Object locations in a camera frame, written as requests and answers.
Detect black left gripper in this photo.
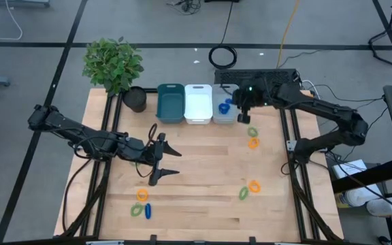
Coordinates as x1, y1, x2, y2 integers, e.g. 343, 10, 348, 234
116, 133, 182, 186

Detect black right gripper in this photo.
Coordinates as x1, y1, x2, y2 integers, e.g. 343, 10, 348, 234
232, 80, 270, 124

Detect grey plastic bin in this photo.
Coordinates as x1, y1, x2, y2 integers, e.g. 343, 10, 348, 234
211, 84, 242, 125

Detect black vented computer case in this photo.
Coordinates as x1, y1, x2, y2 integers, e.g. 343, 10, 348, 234
214, 68, 301, 90

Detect white plastic bin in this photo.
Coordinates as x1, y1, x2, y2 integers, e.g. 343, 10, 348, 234
184, 84, 214, 125

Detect teal plastic bin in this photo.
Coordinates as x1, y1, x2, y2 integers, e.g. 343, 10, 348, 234
156, 83, 186, 124

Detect silver mounting plate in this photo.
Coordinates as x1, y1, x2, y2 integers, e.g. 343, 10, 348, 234
286, 139, 302, 152

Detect black plant pot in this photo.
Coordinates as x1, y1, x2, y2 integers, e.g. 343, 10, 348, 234
122, 86, 148, 114

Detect green artificial plant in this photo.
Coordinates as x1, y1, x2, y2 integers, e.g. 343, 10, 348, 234
82, 36, 145, 97

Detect white paper box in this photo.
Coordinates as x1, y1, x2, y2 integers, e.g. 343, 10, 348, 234
331, 159, 369, 180

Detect yellow packet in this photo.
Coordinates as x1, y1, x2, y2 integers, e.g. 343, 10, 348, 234
335, 192, 352, 209

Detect black metal beam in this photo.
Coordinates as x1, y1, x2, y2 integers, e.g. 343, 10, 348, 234
331, 158, 392, 194

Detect white paper towel roll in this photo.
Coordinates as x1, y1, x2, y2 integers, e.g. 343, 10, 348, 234
344, 185, 384, 208

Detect white plastic object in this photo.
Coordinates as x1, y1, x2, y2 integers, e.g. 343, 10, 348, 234
365, 197, 392, 218

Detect grey cart base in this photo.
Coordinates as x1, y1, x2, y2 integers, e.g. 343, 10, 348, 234
0, 0, 52, 7

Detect black coiled cable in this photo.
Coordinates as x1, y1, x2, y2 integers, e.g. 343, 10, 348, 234
208, 45, 238, 70

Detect white power cable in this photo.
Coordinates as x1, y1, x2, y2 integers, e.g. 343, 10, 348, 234
301, 79, 323, 110

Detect black aluminium table frame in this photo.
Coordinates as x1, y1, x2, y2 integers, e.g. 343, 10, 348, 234
59, 87, 343, 244

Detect yellow floor cable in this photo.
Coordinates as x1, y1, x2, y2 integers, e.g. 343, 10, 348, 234
276, 0, 301, 69

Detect black floor cable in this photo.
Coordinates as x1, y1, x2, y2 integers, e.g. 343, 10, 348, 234
220, 0, 234, 47

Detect black cable tangle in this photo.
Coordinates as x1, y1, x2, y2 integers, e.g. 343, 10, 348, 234
166, 0, 203, 16

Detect white floor cable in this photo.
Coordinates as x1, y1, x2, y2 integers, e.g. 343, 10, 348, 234
0, 0, 24, 41

